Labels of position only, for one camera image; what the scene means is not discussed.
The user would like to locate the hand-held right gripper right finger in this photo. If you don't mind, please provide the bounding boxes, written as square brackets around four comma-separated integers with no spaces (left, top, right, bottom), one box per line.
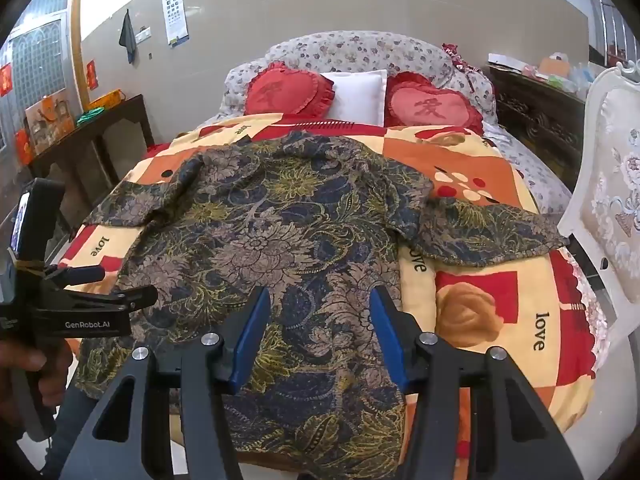
[369,286,586,480]

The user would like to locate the white paper sheet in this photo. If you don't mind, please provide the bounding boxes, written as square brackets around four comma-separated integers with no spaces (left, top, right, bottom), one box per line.
[487,52,526,68]

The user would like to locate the white floral upholstered chair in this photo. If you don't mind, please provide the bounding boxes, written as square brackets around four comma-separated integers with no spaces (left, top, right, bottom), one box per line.
[557,60,640,341]

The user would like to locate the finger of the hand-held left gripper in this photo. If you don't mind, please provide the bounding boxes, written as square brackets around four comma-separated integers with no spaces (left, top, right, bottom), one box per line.
[44,265,107,287]
[47,284,159,313]

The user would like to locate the person's left hand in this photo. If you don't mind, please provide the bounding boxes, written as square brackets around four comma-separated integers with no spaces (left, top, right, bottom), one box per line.
[0,332,74,416]

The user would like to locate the red ruffled bow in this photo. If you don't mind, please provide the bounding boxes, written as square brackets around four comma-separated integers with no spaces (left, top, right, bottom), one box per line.
[442,42,481,76]

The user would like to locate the frosted glass window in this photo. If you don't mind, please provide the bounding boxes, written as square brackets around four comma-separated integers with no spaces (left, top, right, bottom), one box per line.
[0,0,76,161]

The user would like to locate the dark wooden side table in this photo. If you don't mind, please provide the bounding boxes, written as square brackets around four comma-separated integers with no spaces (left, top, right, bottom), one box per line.
[27,94,156,221]

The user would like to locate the clear plastic bag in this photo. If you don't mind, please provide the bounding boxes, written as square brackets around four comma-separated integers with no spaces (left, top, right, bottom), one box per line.
[570,62,596,91]

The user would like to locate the dark hanging cloth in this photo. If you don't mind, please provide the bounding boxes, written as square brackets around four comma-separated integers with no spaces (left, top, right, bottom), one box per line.
[118,10,137,64]

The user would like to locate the white pillow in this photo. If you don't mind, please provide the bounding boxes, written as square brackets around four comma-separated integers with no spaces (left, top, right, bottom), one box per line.
[320,70,388,126]

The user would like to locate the eye chart poster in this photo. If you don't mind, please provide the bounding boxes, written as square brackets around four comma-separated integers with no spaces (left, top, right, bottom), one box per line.
[161,0,192,47]

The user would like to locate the orange cardboard box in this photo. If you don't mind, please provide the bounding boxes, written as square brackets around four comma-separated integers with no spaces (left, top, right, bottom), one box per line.
[537,55,571,78]

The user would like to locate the floral upholstered bed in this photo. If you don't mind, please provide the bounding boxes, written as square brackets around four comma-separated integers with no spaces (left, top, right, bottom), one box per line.
[145,30,621,441]

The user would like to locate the metal railing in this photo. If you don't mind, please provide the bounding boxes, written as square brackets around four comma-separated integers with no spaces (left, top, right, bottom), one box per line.
[587,0,640,68]

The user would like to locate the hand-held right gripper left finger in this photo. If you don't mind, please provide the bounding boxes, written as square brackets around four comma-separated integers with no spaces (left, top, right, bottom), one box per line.
[59,286,272,480]

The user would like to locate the orange paper gift bag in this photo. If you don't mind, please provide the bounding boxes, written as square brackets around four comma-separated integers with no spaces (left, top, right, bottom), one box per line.
[25,89,71,156]

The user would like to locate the orange red patchwork blanket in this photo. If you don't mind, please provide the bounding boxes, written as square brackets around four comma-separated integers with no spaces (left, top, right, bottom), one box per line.
[57,112,613,436]

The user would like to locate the carved dark wooden cabinet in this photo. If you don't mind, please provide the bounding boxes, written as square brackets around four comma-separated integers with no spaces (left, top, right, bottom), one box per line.
[487,62,588,196]

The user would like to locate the red heart pillow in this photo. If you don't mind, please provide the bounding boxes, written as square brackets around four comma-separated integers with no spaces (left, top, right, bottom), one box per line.
[244,61,336,117]
[385,72,485,136]

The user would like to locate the dark floral patterned shirt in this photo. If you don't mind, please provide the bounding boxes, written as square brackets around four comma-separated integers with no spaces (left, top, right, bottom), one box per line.
[75,130,571,480]

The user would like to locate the red bag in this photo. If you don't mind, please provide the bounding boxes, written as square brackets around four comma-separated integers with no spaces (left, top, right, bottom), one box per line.
[15,129,33,166]

